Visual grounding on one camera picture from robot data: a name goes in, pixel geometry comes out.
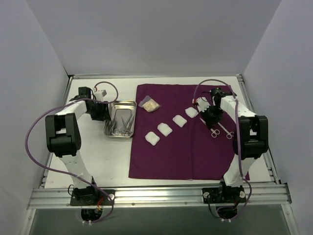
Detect clear bag of cotton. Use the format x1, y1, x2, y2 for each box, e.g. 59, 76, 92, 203
139, 95, 161, 113

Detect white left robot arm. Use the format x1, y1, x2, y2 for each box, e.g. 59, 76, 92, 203
45, 87, 111, 205

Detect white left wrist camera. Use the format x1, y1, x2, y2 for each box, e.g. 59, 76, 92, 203
93, 88, 107, 102

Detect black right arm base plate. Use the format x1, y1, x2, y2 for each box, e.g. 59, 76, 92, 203
202, 187, 246, 204

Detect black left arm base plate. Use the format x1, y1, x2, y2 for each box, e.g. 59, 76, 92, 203
70, 191, 112, 206

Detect aluminium right rail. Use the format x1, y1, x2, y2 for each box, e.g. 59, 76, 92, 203
236, 74, 282, 184

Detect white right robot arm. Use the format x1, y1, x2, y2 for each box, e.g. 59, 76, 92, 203
197, 88, 268, 202

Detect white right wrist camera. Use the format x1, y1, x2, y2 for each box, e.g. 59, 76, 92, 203
194, 97, 210, 113

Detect steel instrument tray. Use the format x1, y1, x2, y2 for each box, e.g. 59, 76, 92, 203
104, 100, 137, 140

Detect aluminium rail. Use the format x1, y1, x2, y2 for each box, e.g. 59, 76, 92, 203
236, 74, 282, 184
28, 184, 291, 209

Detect purple surgical cloth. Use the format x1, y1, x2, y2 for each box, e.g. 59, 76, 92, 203
128, 83, 250, 181

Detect steel forceps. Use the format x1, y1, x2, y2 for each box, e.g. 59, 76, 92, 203
121, 115, 134, 136
108, 116, 122, 136

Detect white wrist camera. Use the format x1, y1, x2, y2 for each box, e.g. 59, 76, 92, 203
194, 97, 210, 113
93, 88, 107, 102

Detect aluminium front rail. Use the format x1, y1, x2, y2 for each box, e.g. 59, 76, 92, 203
28, 184, 291, 209

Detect steel scissors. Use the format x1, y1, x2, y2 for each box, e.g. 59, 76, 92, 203
218, 122, 234, 140
200, 118, 220, 138
117, 118, 129, 135

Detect white gauze pad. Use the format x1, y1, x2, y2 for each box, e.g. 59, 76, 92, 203
145, 132, 160, 146
172, 115, 187, 128
185, 107, 199, 118
157, 123, 173, 137

